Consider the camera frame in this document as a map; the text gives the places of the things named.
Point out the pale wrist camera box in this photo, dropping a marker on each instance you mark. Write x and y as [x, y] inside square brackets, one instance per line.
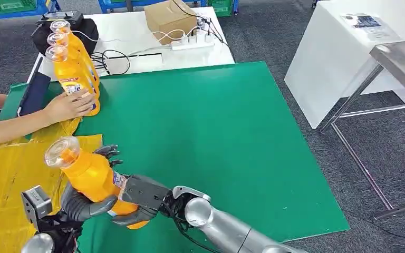
[36, 204]

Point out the green plastic crate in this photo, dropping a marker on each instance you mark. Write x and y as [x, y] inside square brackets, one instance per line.
[220, 7]
[10, 5]

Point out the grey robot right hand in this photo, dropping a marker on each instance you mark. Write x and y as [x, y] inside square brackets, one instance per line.
[145, 192]

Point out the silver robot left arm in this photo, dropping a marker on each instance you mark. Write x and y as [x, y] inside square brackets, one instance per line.
[38, 244]

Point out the yellow sheet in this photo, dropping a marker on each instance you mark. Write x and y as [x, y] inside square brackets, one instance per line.
[7, 181]

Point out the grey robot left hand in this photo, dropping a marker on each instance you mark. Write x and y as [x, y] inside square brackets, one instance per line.
[80, 209]

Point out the white plug adapter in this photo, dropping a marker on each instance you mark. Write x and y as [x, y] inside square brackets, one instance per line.
[201, 36]
[184, 39]

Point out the person's right hand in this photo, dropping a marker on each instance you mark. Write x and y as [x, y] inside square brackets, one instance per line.
[66, 106]

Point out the white desk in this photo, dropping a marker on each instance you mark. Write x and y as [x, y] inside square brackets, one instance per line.
[328, 63]

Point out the orange drink bottle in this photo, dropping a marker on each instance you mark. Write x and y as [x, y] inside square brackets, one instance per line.
[71, 75]
[83, 61]
[78, 43]
[90, 174]

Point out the brown cardboard box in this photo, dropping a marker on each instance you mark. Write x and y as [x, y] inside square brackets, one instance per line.
[169, 19]

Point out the dark blue tablet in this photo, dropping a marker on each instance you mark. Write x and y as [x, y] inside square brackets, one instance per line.
[34, 96]

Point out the printed paper sheet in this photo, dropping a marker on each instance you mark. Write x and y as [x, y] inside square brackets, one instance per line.
[366, 22]

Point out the green table mat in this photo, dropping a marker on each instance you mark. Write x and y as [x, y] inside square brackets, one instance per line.
[206, 139]

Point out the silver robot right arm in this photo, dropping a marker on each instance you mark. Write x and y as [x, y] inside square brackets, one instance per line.
[223, 227]

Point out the white power strip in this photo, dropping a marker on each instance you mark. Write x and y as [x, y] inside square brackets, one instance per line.
[192, 45]

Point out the black bag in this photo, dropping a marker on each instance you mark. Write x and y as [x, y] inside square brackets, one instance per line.
[87, 35]

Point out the white table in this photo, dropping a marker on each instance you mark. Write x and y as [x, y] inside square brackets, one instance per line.
[132, 31]

